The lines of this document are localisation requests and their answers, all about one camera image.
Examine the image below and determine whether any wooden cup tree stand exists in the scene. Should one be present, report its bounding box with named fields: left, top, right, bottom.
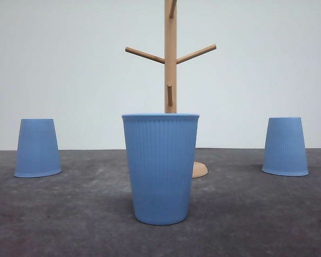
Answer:
left=125, top=0, right=217, bottom=179

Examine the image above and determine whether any dark grey table mat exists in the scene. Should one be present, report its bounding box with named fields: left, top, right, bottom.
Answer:
left=0, top=148, right=321, bottom=257

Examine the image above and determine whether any blue ribbed cup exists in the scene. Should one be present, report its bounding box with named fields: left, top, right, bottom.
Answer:
left=14, top=118, right=62, bottom=178
left=122, top=113, right=199, bottom=225
left=261, top=117, right=309, bottom=177

